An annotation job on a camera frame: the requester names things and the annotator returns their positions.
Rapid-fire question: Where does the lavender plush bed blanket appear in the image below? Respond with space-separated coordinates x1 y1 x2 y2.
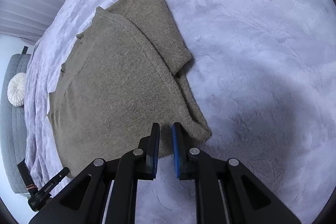
25 0 335 223

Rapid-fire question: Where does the taupe knit sweater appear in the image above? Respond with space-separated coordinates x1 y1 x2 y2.
47 0 211 177

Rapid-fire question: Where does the white round pleated cushion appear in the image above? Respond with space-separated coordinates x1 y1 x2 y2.
7 73 26 107

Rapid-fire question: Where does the grey quilted headboard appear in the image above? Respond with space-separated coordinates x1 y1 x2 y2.
1 54 30 196

